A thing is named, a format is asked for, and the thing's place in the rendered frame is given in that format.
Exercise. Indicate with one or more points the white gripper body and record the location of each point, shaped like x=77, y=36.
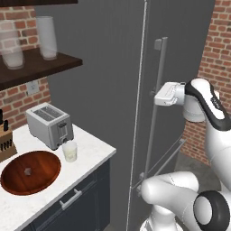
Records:
x=167, y=94

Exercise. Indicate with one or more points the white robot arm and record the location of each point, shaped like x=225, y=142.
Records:
x=216, y=144

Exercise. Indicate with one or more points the glass of lemonade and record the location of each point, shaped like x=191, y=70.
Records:
x=70, y=152

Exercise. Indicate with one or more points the brown wooden bowl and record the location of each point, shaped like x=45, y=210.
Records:
x=36, y=183

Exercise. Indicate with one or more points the silver toaster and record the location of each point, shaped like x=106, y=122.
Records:
x=49, y=124

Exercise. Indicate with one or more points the tall frosted glass vase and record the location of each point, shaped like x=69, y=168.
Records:
x=47, y=36

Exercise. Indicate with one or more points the dark blue cupboard door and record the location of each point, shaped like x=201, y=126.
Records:
x=96, y=210

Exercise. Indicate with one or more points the wide frosted glass jar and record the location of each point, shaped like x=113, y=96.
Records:
x=12, y=51

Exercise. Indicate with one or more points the dark blue drawer front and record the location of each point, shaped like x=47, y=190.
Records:
x=54, y=215

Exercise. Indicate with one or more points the wooden knife block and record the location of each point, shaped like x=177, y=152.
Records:
x=6, y=145

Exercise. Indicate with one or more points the dark wooden wall shelf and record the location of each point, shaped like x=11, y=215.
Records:
x=36, y=67

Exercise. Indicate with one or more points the white wall socket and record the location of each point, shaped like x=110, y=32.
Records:
x=32, y=87

